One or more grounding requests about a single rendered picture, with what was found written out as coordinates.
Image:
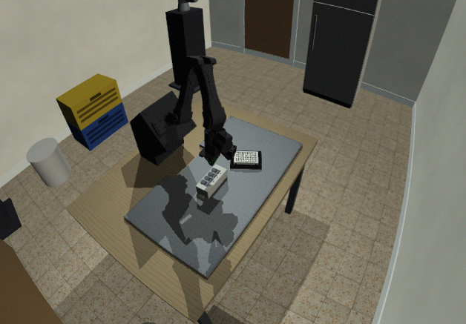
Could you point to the white control panel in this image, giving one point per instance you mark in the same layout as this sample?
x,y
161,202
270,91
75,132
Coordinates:
x,y
211,181

